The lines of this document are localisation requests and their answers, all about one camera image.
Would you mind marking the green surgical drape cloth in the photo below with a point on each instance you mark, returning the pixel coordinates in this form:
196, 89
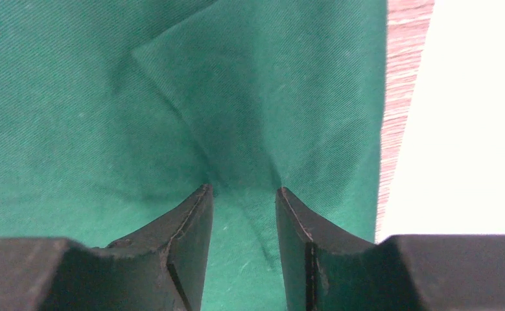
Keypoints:
113, 112

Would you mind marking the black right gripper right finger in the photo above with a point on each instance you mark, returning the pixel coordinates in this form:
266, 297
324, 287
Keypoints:
327, 268

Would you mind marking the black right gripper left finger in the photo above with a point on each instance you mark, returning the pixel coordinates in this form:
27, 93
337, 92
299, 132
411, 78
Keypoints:
161, 266

